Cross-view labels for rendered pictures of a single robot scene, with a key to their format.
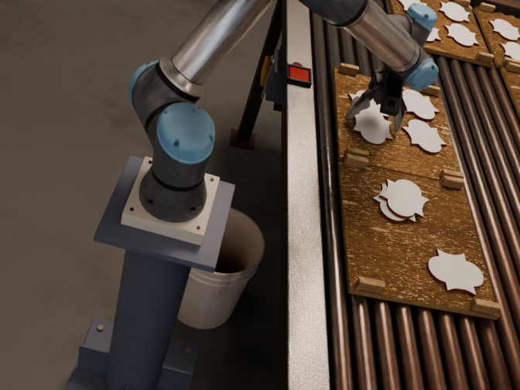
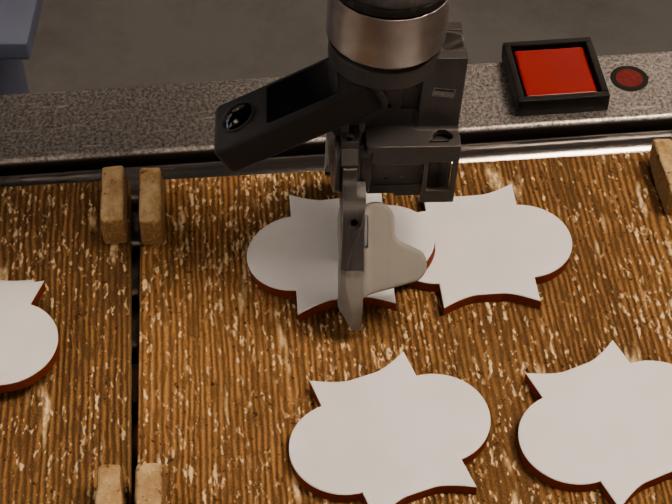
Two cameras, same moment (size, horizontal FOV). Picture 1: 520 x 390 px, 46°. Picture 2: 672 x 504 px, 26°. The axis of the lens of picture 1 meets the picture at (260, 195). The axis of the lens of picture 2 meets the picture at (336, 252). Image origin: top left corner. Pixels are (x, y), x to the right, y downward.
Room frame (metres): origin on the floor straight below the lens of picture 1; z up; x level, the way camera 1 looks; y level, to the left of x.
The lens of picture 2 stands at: (1.51, -0.93, 1.72)
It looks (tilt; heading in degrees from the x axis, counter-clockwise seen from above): 48 degrees down; 97
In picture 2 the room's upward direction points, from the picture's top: straight up
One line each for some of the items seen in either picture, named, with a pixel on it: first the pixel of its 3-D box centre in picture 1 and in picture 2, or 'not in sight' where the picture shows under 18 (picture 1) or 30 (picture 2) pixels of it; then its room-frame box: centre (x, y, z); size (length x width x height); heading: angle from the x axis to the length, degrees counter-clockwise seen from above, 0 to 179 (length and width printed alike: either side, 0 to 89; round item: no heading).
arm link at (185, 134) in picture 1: (182, 141); not in sight; (0.95, 0.19, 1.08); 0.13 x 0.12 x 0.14; 41
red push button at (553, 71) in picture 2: (298, 75); (554, 77); (1.58, 0.01, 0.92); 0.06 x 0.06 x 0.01; 13
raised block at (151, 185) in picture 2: (356, 154); (151, 204); (1.28, -0.20, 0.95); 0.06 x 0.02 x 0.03; 102
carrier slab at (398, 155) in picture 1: (393, 124); (434, 347); (1.50, -0.29, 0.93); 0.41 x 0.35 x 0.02; 12
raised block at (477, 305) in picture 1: (485, 306); not in sight; (0.93, -0.55, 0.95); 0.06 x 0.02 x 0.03; 102
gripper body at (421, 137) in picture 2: (389, 80); (389, 108); (1.46, -0.22, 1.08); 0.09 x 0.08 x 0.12; 11
